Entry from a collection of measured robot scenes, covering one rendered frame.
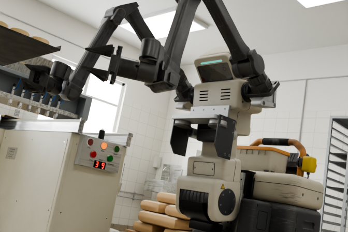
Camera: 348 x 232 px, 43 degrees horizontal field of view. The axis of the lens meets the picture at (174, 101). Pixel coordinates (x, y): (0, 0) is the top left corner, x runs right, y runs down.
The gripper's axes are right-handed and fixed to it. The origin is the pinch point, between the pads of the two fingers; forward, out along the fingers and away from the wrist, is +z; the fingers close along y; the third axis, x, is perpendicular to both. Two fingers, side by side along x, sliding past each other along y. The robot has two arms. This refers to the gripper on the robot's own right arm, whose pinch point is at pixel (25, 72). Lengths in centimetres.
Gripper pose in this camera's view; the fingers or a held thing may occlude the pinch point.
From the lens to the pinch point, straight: 160.6
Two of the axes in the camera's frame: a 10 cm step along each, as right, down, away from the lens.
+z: -2.8, -2.6, -9.2
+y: -1.6, 9.6, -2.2
